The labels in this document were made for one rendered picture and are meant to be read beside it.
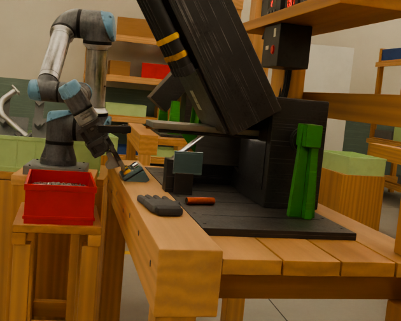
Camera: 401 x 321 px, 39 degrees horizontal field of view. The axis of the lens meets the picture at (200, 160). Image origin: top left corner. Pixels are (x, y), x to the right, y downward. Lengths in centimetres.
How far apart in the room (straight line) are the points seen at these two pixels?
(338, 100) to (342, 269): 81
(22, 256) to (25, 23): 762
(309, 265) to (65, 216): 79
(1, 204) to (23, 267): 109
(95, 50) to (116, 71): 627
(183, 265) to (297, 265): 26
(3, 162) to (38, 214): 110
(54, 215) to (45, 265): 113
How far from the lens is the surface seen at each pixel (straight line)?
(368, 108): 184
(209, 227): 143
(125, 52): 919
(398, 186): 843
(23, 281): 183
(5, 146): 284
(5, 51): 926
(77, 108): 200
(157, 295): 124
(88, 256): 180
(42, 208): 178
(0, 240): 291
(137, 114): 865
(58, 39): 230
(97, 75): 239
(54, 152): 244
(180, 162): 185
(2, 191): 286
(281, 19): 202
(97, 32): 236
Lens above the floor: 122
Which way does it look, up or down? 6 degrees down
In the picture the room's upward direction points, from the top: 5 degrees clockwise
